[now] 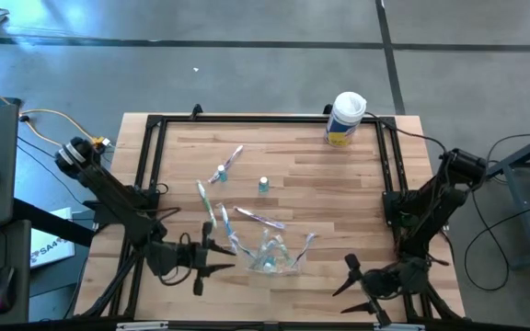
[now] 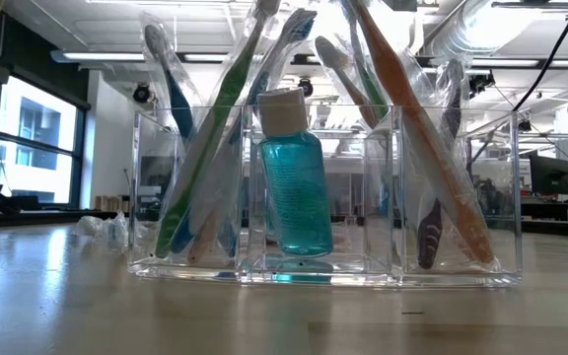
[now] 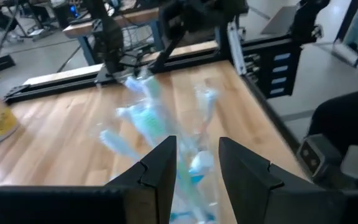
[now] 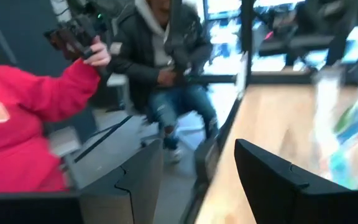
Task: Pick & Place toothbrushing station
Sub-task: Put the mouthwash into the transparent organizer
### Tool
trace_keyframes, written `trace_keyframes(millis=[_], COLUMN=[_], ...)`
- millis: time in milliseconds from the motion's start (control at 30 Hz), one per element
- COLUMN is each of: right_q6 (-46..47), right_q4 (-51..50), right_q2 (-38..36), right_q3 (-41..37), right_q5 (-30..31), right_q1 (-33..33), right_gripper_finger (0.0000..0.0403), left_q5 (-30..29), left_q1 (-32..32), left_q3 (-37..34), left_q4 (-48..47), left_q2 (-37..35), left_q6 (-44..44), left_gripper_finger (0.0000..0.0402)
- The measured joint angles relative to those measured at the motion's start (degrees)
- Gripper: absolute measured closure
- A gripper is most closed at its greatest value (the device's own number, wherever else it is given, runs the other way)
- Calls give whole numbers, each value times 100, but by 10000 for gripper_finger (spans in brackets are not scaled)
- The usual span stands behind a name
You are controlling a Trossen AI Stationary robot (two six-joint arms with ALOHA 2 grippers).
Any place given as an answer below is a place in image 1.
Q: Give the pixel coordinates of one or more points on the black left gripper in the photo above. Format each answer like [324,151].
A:
[173,257]

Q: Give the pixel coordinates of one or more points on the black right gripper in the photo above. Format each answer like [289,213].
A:
[384,282]

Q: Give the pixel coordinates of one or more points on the blue toothbrush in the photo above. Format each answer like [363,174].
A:
[239,243]
[226,220]

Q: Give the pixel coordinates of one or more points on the purple toothbrush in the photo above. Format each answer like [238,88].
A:
[233,156]
[260,219]
[310,238]

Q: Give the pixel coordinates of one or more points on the green toothbrush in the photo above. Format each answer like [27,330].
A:
[287,255]
[206,202]

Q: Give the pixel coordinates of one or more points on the clear acrylic organizer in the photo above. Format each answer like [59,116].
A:
[295,272]

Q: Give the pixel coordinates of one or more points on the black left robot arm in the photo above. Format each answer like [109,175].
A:
[113,197]

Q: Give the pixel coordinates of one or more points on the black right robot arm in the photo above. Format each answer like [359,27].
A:
[435,207]

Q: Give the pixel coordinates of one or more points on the white printed box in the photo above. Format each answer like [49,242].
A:
[53,248]

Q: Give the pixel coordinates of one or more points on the white blue wipes canister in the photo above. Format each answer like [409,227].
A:
[344,124]

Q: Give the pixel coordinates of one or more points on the black metal bar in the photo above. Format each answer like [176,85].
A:
[49,222]

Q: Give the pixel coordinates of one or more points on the black desk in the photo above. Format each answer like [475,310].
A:
[19,248]

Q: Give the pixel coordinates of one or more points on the grey metal stand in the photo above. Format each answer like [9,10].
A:
[518,156]

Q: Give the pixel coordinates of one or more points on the black computer mouse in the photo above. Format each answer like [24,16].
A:
[0,285]

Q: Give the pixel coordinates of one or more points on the silver bracket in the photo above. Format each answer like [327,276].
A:
[141,326]
[398,327]

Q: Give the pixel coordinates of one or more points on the black frame clamp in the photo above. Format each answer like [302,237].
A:
[196,110]
[327,109]

